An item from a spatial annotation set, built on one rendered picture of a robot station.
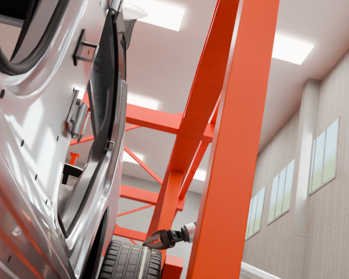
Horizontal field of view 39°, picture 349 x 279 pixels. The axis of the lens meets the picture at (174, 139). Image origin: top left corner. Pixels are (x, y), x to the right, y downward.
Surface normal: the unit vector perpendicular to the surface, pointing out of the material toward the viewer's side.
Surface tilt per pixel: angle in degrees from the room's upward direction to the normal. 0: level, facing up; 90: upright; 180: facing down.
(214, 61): 180
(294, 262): 90
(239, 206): 90
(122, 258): 49
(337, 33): 180
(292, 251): 90
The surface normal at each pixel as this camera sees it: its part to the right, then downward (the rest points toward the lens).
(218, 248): 0.12, -0.40
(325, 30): -0.20, 0.88
